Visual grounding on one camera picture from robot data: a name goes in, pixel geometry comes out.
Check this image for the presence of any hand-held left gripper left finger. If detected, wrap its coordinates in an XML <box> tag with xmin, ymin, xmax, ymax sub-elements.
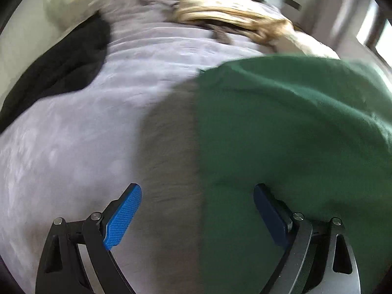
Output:
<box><xmin>35</xmin><ymin>183</ymin><xmax>142</xmax><ymax>294</ymax></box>

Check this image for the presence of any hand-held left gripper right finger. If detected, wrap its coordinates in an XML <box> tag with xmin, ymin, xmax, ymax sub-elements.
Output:
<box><xmin>253</xmin><ymin>183</ymin><xmax>360</xmax><ymax>294</ymax></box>

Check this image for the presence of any green shirt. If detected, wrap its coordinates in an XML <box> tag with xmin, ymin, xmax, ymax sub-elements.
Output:
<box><xmin>194</xmin><ymin>53</ymin><xmax>392</xmax><ymax>294</ymax></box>

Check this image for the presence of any purple bed sheet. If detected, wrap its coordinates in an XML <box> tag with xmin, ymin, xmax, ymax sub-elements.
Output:
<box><xmin>0</xmin><ymin>0</ymin><xmax>290</xmax><ymax>294</ymax></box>

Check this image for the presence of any black garment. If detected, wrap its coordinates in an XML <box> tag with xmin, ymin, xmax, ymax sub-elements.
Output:
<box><xmin>0</xmin><ymin>12</ymin><xmax>111</xmax><ymax>134</ymax></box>

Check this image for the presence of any cream quilted jacket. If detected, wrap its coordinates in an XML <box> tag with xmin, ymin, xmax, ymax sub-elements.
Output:
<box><xmin>272</xmin><ymin>31</ymin><xmax>341</xmax><ymax>60</ymax></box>

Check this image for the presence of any beige crumpled garment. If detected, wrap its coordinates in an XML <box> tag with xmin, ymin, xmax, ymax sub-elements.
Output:
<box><xmin>173</xmin><ymin>0</ymin><xmax>297</xmax><ymax>46</ymax></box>

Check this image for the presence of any window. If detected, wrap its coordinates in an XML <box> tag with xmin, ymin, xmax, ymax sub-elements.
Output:
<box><xmin>356</xmin><ymin>0</ymin><xmax>392</xmax><ymax>66</ymax></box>

